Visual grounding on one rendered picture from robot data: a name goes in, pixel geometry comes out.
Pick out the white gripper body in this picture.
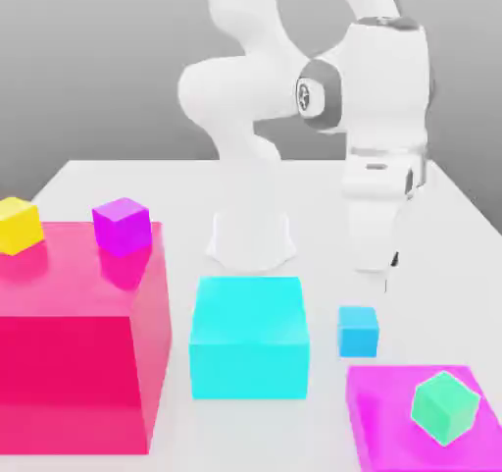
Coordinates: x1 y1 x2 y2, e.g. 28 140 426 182
347 195 406 274

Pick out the small blue cube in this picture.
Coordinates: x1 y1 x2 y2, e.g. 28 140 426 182
337 305 380 359

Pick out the small green cube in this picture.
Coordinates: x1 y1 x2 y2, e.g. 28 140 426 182
410 370 482 448

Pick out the small purple cube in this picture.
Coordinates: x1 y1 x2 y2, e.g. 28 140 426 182
91 196 153 258

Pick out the small yellow cube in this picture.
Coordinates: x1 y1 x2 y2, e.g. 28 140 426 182
0 195 45 257

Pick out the large cyan box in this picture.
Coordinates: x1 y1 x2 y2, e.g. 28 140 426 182
188 276 312 401

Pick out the large magenta box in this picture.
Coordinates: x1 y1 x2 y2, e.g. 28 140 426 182
345 364 502 472

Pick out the large pink box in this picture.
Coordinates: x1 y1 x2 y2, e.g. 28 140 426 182
0 221 174 456

